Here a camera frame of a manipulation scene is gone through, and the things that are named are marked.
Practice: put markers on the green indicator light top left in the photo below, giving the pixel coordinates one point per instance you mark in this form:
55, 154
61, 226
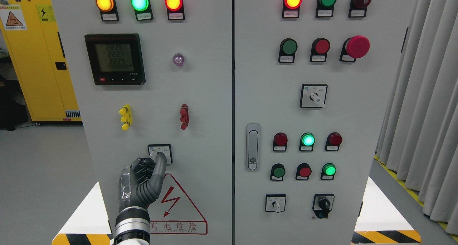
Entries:
142, 10

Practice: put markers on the red terminal connector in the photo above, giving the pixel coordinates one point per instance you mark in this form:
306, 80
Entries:
184, 116

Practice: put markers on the dark green indicator light top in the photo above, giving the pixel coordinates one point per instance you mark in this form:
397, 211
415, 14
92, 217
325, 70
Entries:
325, 8

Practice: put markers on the black knob selector switch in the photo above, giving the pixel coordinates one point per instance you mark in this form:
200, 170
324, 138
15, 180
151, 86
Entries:
322, 205

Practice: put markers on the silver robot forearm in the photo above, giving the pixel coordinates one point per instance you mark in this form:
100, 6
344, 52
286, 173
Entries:
132, 227

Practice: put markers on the red-yellow indicator light left door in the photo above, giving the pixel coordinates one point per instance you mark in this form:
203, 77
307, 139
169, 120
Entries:
175, 10

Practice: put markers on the red push button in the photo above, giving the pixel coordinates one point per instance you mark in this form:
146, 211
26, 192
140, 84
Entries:
303, 172
319, 49

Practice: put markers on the red electric danger warning sticker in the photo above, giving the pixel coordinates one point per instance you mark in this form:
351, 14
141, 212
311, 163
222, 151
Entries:
174, 213

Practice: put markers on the lit green indicator light middle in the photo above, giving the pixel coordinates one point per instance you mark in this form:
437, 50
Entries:
306, 143

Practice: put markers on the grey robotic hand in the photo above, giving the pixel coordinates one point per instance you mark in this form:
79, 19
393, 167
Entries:
140, 183

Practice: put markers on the red-yellow indicator light door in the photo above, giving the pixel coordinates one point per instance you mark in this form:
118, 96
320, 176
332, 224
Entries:
175, 10
291, 9

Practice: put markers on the lit green push button lower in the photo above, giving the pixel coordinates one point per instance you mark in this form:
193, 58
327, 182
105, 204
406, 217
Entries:
328, 172

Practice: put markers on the amber indicator light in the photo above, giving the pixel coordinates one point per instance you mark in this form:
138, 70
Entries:
108, 10

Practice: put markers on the dark red indicator light right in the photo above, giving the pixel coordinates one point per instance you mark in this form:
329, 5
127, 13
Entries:
333, 142

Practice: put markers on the red push button upper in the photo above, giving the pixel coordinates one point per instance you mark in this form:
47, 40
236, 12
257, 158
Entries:
319, 49

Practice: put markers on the yellow safety storage cabinet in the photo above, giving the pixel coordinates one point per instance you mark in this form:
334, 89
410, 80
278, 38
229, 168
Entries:
32, 38

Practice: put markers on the dark red indicator light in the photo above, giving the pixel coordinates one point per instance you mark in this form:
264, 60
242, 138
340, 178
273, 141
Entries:
333, 142
280, 141

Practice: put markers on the small purple indicator lamp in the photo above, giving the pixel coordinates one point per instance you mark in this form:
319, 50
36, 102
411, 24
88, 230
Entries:
178, 59

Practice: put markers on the red emergency stop mushroom button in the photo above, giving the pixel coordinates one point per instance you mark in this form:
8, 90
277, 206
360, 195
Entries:
354, 48

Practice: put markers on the dark red indicator light left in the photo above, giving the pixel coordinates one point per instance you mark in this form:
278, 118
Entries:
280, 141

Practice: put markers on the grey curtain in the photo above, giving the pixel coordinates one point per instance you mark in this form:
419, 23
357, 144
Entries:
419, 136

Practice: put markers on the black digital power meter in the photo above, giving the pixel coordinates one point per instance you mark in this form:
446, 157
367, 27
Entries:
115, 59

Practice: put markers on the yellow terminal connector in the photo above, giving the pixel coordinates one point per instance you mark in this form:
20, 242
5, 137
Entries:
126, 117

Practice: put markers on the grey electrical control cabinet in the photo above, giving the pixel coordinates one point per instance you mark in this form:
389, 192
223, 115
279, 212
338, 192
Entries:
231, 78

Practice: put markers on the red push button lower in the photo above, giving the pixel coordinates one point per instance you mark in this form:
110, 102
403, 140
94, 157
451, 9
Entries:
303, 172

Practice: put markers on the red-yellow indicator light right door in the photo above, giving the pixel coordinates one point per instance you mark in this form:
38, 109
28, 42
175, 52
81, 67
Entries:
291, 9

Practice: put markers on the silver door handle lock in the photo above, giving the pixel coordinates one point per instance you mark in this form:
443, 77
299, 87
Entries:
252, 143

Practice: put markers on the green push button upper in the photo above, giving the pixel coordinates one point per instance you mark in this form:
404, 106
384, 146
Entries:
287, 51

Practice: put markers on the dark red buzzer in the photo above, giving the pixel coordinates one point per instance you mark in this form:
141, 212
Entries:
358, 8

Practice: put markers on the white rotary selector switch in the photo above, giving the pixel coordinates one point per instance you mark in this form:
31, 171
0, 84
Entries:
313, 96
275, 203
164, 148

